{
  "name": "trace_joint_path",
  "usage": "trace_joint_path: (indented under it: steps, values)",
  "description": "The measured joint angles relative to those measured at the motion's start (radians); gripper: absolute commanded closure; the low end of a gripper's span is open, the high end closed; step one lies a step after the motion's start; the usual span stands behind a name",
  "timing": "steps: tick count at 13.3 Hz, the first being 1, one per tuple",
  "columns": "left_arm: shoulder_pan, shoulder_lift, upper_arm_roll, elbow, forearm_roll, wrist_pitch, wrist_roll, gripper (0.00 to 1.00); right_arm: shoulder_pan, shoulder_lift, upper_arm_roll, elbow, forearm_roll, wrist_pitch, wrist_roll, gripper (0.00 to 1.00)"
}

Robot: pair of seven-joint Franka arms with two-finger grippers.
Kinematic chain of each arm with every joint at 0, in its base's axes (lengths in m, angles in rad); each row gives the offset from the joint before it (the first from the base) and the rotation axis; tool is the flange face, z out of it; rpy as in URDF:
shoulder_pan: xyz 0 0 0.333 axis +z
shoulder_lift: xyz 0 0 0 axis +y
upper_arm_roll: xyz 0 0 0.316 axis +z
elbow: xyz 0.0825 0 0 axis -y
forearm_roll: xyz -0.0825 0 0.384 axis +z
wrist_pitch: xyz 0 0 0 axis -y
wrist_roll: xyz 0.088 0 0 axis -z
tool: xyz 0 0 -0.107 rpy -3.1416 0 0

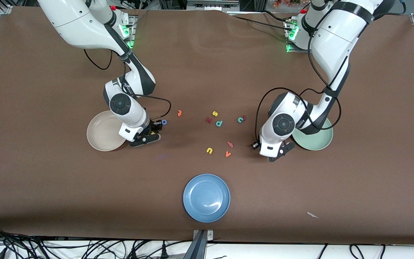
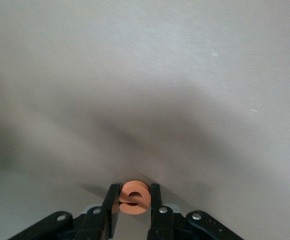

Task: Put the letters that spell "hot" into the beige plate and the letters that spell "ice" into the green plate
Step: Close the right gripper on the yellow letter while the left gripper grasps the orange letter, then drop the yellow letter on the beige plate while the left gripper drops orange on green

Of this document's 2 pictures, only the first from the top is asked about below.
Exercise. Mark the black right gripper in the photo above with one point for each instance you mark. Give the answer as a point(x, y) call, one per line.
point(154, 126)

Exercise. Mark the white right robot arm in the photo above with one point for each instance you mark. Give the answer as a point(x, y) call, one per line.
point(77, 25)

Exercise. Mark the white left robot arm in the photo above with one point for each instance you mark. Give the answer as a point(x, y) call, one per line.
point(336, 39)

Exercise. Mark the teal foam letter p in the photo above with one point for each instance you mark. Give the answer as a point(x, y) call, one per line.
point(219, 123)

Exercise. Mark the beige plate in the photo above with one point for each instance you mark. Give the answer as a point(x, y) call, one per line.
point(102, 135)

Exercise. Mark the green plate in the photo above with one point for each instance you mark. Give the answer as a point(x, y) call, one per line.
point(318, 142)

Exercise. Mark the blue plate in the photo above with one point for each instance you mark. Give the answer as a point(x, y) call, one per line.
point(206, 198)

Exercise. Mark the brown paper table cover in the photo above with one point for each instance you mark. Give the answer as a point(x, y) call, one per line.
point(207, 72)

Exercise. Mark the white paper scrap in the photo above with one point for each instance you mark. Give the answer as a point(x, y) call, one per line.
point(312, 215)

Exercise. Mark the black power plug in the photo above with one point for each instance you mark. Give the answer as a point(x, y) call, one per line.
point(164, 253)
point(134, 254)

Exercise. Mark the grey power strip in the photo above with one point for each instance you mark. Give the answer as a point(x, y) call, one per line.
point(210, 5)

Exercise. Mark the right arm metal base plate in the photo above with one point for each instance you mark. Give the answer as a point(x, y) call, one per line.
point(133, 36)

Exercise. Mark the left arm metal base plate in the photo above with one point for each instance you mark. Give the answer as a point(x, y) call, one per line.
point(289, 49)

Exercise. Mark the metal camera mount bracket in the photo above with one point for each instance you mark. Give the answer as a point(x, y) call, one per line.
point(199, 241)

